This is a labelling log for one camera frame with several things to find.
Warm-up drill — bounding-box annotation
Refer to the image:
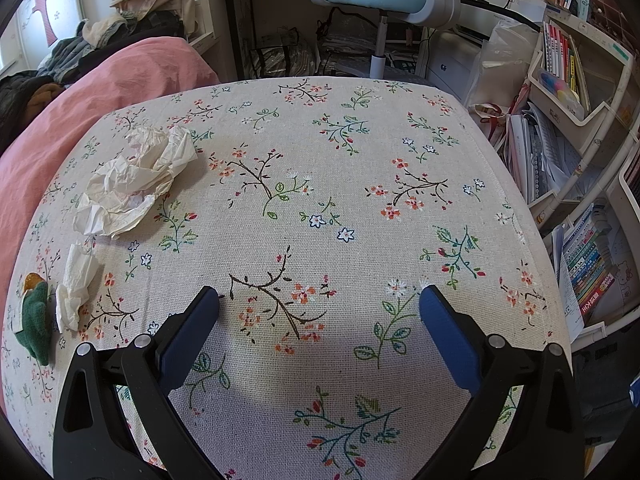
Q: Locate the green plush toy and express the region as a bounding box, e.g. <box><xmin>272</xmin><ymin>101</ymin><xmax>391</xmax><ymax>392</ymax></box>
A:
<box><xmin>15</xmin><ymin>281</ymin><xmax>52</xmax><ymax>366</ymax></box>

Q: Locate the white tissue pile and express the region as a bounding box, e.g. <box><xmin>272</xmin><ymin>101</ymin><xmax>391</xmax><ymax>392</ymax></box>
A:
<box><xmin>73</xmin><ymin>126</ymin><xmax>198</xmax><ymax>237</ymax></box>

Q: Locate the small white tissue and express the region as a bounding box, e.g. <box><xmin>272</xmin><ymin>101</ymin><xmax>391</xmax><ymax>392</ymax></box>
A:
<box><xmin>55</xmin><ymin>244</ymin><xmax>99</xmax><ymax>333</ymax></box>

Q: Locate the pink bed duvet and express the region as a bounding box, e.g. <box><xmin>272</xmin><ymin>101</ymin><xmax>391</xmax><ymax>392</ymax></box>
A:
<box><xmin>0</xmin><ymin>36</ymin><xmax>222</xmax><ymax>411</ymax></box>

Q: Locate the floral tablecloth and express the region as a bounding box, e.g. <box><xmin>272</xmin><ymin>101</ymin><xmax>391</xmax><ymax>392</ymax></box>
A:
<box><xmin>1</xmin><ymin>77</ymin><xmax>568</xmax><ymax>479</ymax></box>

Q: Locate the white bookshelf rack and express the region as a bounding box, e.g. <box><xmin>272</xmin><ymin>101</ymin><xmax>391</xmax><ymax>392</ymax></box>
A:
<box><xmin>466</xmin><ymin>0</ymin><xmax>640</xmax><ymax>351</ymax></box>

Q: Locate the black down jacket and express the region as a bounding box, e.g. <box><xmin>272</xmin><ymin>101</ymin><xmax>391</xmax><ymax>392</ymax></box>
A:
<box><xmin>1</xmin><ymin>70</ymin><xmax>64</xmax><ymax>153</ymax></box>

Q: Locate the pile of clothes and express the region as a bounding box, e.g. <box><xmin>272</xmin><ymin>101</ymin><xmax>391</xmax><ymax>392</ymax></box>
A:
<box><xmin>37</xmin><ymin>11</ymin><xmax>186</xmax><ymax>86</ymax></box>

